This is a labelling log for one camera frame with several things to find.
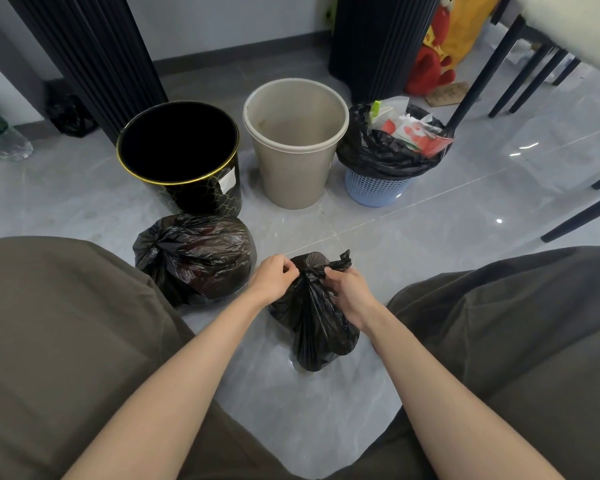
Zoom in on person's right hand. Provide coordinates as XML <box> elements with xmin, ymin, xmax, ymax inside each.
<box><xmin>323</xmin><ymin>266</ymin><xmax>384</xmax><ymax>337</ymax></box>

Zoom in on person's left hand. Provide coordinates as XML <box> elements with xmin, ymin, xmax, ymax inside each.
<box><xmin>245</xmin><ymin>254</ymin><xmax>301</xmax><ymax>311</ymax></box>

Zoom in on black garbage bag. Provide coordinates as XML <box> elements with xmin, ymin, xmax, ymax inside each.
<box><xmin>132</xmin><ymin>213</ymin><xmax>257</xmax><ymax>308</ymax></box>
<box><xmin>335</xmin><ymin>103</ymin><xmax>455</xmax><ymax>181</ymax></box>
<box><xmin>269</xmin><ymin>249</ymin><xmax>361</xmax><ymax>373</ymax></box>

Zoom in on beige plastic bin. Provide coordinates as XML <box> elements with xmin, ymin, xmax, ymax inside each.
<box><xmin>243</xmin><ymin>78</ymin><xmax>350</xmax><ymax>211</ymax></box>

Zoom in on blue mesh plastic bin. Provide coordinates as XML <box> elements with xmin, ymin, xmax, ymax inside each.
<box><xmin>345</xmin><ymin>168</ymin><xmax>411</xmax><ymax>208</ymax></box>

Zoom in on black bin with gold rim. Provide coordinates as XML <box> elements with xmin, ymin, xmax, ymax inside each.
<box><xmin>115</xmin><ymin>100</ymin><xmax>243</xmax><ymax>218</ymax></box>

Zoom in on person's left forearm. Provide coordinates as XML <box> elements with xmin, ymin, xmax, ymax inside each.
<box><xmin>62</xmin><ymin>292</ymin><xmax>269</xmax><ymax>480</ymax></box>

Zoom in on person's right leg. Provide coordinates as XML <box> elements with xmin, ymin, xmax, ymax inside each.
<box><xmin>325</xmin><ymin>246</ymin><xmax>600</xmax><ymax>480</ymax></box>

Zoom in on person's leg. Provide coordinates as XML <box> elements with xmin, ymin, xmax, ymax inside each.
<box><xmin>325</xmin><ymin>246</ymin><xmax>600</xmax><ymax>480</ymax></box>
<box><xmin>0</xmin><ymin>236</ymin><xmax>301</xmax><ymax>480</ymax></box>

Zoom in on person's left leg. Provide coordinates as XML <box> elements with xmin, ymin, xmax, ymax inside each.
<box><xmin>0</xmin><ymin>236</ymin><xmax>301</xmax><ymax>480</ymax></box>

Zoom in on red white snack wrapper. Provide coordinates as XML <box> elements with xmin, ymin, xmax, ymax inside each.
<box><xmin>382</xmin><ymin>114</ymin><xmax>455</xmax><ymax>158</ymax></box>

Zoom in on white green plastic packaging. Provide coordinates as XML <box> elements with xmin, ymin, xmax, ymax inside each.
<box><xmin>369</xmin><ymin>96</ymin><xmax>410</xmax><ymax>121</ymax></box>

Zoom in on red plush toy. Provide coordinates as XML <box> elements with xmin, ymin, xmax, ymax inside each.
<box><xmin>405</xmin><ymin>4</ymin><xmax>456</xmax><ymax>97</ymax></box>

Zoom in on small crumpled black bag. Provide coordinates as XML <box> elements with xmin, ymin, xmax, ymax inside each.
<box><xmin>46</xmin><ymin>79</ymin><xmax>99</xmax><ymax>139</ymax></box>

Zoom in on large clear water bottle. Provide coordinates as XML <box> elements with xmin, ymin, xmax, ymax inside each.
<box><xmin>0</xmin><ymin>102</ymin><xmax>34</xmax><ymax>161</ymax></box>

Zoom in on cream cushioned chair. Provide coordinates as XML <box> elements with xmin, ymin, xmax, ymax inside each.
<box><xmin>445</xmin><ymin>0</ymin><xmax>600</xmax><ymax>244</ymax></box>

